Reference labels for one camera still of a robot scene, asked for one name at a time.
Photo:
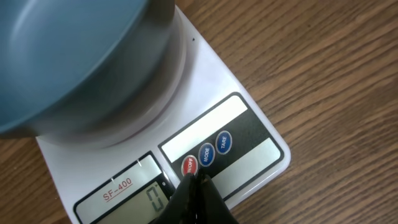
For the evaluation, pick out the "white kitchen scale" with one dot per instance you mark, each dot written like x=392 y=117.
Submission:
x=194 y=114

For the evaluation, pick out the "blue bowl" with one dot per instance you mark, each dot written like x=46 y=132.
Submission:
x=68 y=64

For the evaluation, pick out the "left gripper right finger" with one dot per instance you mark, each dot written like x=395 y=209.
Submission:
x=210 y=206

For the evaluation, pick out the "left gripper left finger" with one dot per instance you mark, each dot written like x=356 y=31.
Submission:
x=181 y=207

